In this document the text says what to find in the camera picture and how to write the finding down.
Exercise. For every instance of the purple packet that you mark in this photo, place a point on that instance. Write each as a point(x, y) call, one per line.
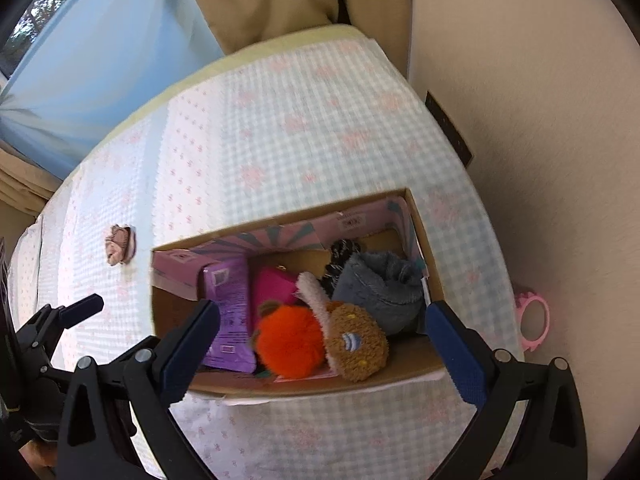
point(232, 305)

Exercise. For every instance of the beige pink scrunchie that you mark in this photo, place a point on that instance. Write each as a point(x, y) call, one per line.
point(120, 245)

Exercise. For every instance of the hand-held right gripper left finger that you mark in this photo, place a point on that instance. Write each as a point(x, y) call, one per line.
point(192, 345)

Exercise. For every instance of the magenta pouch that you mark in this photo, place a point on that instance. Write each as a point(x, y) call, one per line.
point(275, 290)

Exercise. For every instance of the grey sock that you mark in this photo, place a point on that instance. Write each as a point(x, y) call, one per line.
point(375, 290)

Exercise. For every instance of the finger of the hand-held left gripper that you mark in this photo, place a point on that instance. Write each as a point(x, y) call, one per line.
point(75, 310)

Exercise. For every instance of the light blue cloth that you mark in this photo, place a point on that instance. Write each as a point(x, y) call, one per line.
point(110, 60)

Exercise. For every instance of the cardboard box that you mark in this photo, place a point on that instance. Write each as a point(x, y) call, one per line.
point(300, 260)

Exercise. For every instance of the black and white scrunchie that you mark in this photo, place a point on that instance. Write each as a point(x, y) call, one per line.
point(342, 255)

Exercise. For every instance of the brown plush bear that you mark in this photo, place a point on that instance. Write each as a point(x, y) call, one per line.
point(357, 345)

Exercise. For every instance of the green mattress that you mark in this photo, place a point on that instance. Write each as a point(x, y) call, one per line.
point(165, 87)

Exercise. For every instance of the orange pompom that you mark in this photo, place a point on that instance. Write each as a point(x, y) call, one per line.
point(287, 340)

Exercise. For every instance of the black wall strip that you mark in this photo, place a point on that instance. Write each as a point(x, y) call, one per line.
point(450, 127)

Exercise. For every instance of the pink fuzzy sock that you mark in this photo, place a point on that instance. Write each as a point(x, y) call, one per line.
point(312, 300)

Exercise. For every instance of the window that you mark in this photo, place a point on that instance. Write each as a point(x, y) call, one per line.
point(45, 0)

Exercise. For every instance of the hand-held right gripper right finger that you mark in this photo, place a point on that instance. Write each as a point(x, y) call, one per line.
point(457, 355)

